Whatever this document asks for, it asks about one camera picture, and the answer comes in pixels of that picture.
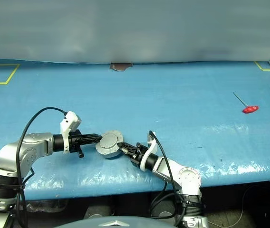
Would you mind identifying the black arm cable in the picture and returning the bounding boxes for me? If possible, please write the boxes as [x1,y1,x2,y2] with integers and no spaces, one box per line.
[148,130,188,227]
[15,106,67,228]

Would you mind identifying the red T-handle hex key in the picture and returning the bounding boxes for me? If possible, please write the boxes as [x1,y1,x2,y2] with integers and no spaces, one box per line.
[232,92,260,114]

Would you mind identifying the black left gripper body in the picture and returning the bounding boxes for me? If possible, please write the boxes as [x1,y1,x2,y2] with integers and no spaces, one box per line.
[67,129,85,159]

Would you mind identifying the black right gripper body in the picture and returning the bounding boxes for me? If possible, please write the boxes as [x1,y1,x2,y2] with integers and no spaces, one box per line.
[130,142,149,170]

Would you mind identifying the grey robot torso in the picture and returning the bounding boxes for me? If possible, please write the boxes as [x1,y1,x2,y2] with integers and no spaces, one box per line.
[58,219,181,228]

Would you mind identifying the dark rounded shape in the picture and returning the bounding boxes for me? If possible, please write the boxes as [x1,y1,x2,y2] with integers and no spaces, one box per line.
[84,204,115,219]
[152,192,181,219]

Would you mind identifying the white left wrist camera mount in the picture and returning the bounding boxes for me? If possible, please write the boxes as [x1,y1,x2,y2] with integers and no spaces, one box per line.
[59,111,82,154]

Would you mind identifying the brown flat object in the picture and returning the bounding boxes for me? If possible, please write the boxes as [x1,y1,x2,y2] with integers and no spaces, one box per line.
[110,62,133,71]

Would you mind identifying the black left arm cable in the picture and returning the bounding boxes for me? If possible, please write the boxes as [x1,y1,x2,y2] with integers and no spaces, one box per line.
[15,106,67,228]

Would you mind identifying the blue table cover sheet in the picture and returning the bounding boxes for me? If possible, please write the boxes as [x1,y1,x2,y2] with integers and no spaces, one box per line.
[0,58,270,201]

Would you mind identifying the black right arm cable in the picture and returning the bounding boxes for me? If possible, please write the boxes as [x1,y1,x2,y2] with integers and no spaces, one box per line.
[148,130,188,227]

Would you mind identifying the crumpled clear plastic film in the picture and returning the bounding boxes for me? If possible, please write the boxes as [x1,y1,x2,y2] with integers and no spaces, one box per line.
[27,199,68,212]

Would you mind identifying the round silver motor lid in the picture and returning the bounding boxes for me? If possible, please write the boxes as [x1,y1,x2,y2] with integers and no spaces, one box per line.
[95,130,124,155]

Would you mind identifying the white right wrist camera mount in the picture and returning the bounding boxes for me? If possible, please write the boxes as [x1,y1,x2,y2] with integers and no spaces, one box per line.
[140,131,159,172]

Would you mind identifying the thin white floor cable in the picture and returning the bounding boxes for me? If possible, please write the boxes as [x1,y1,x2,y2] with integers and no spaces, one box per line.
[207,185,270,226]

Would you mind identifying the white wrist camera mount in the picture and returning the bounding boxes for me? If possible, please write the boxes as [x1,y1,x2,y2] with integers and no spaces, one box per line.
[59,111,82,154]
[140,131,159,172]

